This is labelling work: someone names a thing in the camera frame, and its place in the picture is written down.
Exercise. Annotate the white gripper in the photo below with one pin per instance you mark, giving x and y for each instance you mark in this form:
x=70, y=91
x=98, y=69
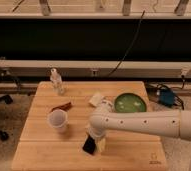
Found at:
x=98, y=132

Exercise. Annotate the black rectangular eraser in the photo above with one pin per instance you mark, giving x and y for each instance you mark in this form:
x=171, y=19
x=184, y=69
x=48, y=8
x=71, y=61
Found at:
x=89, y=145

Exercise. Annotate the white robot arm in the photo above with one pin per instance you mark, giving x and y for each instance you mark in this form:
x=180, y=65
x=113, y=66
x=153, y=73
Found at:
x=171, y=123

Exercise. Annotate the green ceramic bowl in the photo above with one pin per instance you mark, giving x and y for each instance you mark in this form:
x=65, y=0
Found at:
x=129, y=103

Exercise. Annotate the white rectangular block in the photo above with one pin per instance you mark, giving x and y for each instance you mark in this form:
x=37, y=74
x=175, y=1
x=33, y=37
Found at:
x=96, y=99

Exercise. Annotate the brown stick object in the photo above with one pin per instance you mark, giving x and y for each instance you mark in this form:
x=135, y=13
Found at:
x=64, y=107

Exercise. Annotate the clear plastic bottle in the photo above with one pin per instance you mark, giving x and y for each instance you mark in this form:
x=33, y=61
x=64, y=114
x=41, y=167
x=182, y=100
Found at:
x=57, y=82

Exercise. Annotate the blue power box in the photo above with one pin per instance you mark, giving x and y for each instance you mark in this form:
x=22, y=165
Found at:
x=166, y=97

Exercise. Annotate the white wall outlet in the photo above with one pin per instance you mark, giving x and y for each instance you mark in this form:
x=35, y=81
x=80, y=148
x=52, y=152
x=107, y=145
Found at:
x=94, y=72

